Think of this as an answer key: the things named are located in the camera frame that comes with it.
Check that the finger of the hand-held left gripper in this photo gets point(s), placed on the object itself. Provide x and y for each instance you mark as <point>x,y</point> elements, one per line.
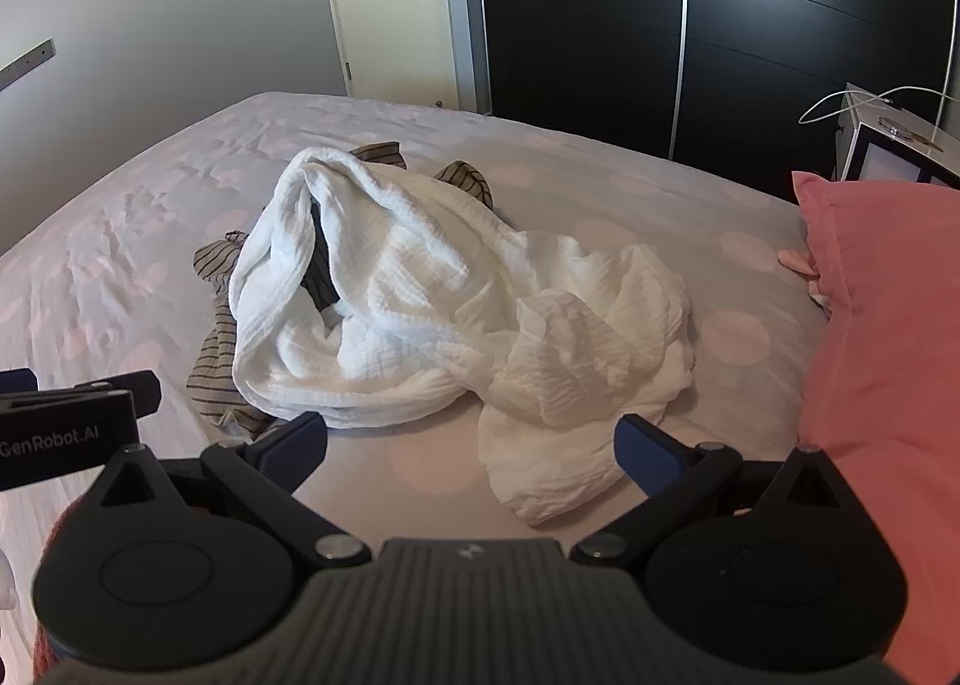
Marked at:
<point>16,381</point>
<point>139,389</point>

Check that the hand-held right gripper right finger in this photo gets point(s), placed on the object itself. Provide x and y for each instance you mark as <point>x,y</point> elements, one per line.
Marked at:
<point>643,454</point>

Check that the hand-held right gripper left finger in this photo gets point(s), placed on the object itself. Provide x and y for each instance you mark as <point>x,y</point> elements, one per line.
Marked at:
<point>296,446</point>

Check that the white muslin pants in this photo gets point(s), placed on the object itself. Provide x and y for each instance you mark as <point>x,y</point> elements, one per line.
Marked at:
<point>420,295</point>

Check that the grey striped garment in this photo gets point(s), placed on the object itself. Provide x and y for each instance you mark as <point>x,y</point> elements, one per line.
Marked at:
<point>217,355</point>

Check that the person's red clothing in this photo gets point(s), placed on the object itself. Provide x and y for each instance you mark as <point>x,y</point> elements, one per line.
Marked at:
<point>64,531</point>

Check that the small pink fabric item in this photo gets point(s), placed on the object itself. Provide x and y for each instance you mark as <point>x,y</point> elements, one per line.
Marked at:
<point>801,261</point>

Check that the pink pillow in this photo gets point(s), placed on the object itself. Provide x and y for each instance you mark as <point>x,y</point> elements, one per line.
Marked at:
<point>885,325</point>

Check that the pink dotted bed cover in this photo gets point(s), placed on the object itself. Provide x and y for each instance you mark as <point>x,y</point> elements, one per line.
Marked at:
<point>562,183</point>

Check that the white bedside cabinet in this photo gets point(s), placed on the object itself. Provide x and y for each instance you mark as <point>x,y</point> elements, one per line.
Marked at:
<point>892,160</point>

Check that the white door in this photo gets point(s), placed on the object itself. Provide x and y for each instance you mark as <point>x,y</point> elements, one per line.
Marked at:
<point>382,33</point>

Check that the black wardrobe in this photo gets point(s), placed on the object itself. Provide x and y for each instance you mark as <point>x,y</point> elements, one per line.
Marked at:
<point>585,18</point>

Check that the grey wall rail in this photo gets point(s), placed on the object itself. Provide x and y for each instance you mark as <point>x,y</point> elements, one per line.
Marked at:
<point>30,64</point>

